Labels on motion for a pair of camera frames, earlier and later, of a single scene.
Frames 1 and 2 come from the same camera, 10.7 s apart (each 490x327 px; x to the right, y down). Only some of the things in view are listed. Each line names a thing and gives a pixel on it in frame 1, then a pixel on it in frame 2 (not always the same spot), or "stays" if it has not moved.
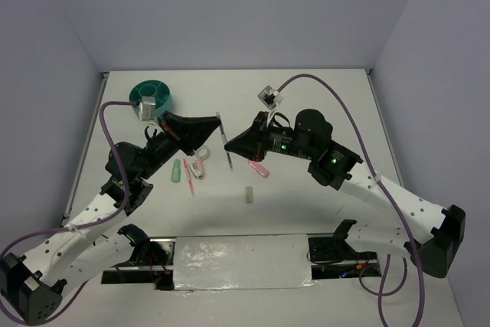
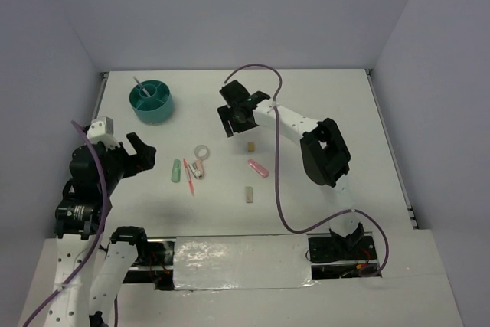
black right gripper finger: x=246 y=147 → x=227 y=119
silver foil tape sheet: x=242 y=262 stays
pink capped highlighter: x=259 y=168 stays
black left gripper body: x=165 y=145 → x=119 y=159
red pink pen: x=189 y=176 stays
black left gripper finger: x=194 y=140 → x=143 y=160
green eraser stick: x=176 y=171 stays
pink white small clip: x=197 y=170 stays
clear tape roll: x=203 y=152 stays
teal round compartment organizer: x=154 y=89 stays
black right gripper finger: x=257 y=130 → x=245 y=122
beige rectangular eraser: x=249 y=194 stays
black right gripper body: x=282 y=139 → x=233 y=109
